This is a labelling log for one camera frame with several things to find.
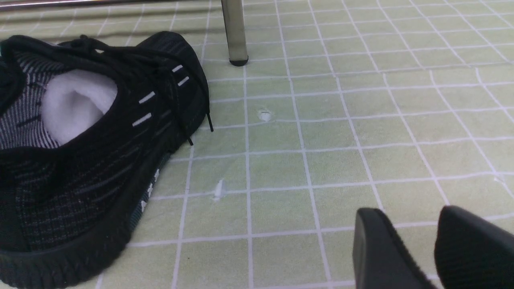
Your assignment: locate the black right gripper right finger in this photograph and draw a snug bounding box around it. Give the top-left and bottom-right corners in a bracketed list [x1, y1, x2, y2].
[434, 206, 514, 289]

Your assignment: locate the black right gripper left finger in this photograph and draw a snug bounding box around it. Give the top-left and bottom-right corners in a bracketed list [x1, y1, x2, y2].
[353, 208, 436, 289]

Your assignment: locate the green checked tablecloth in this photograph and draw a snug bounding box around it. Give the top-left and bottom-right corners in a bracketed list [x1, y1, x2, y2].
[1, 0, 514, 289]

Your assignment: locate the black knit sneaker right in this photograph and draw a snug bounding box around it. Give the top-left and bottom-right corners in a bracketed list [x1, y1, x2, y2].
[1, 31, 210, 289]

